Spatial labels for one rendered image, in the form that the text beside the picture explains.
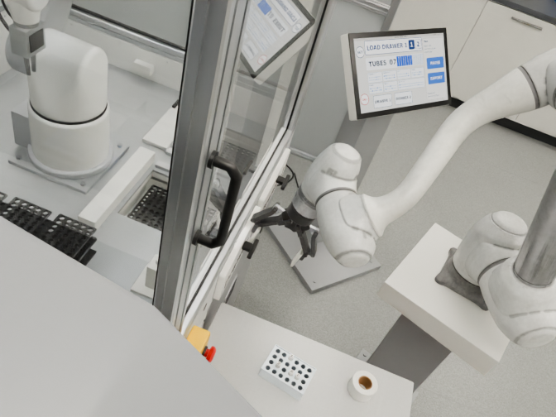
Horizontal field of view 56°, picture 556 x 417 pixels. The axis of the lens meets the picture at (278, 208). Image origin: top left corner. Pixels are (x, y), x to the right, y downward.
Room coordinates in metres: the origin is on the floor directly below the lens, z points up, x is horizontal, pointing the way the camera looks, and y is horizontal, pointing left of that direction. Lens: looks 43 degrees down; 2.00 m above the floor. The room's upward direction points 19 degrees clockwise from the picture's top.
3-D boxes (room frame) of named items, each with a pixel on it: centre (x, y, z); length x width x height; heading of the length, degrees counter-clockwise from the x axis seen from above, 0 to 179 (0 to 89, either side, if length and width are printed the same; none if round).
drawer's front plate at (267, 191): (1.29, 0.04, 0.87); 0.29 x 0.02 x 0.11; 176
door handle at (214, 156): (0.54, 0.08, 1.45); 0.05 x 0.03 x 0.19; 86
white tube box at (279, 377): (0.72, -0.16, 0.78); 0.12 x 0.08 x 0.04; 76
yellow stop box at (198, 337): (0.64, 0.08, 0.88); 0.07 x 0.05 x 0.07; 176
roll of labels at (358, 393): (0.75, -0.36, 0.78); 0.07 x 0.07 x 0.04
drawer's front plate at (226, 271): (0.97, 0.07, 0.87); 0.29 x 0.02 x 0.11; 176
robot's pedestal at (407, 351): (1.21, -0.65, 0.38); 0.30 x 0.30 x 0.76; 65
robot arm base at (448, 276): (1.23, -0.65, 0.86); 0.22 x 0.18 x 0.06; 161
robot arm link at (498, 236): (1.20, -0.65, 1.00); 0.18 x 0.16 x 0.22; 19
